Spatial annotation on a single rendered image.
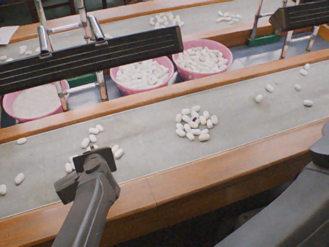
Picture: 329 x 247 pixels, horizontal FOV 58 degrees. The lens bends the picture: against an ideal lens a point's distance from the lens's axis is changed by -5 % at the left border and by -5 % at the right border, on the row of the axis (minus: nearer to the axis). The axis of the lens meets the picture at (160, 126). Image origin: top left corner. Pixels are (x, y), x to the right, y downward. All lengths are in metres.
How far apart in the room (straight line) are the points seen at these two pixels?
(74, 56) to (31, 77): 0.13
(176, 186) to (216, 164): 0.15
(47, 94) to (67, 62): 0.49
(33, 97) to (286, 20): 0.99
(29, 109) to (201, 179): 0.72
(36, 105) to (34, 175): 0.34
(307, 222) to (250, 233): 0.05
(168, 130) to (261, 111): 0.37
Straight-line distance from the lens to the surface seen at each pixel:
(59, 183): 0.72
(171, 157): 1.03
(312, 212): 0.29
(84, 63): 0.86
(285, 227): 0.28
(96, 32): 0.89
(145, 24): 1.69
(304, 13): 1.16
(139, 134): 1.09
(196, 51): 1.49
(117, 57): 0.87
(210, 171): 0.98
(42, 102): 1.31
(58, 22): 1.77
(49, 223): 0.93
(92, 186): 0.57
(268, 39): 1.74
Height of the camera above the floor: 1.56
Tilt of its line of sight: 47 degrees down
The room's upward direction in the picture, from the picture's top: 1 degrees counter-clockwise
